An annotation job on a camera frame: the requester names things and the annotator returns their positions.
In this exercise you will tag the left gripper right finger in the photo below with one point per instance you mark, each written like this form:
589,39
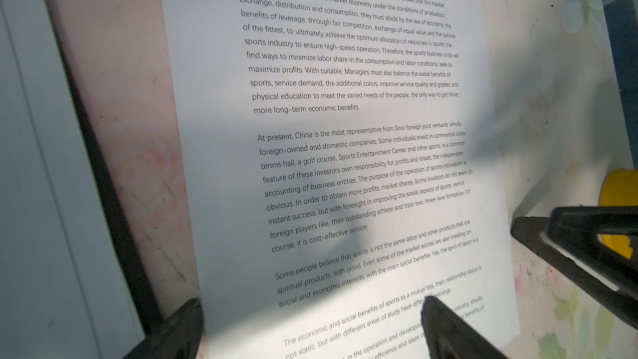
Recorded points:
449,336

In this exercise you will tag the orange black file folder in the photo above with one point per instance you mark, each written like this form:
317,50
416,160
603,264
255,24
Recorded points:
127,253

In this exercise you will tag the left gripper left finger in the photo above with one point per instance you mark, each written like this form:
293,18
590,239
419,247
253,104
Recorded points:
178,337

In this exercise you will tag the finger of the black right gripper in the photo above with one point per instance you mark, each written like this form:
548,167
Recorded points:
567,240

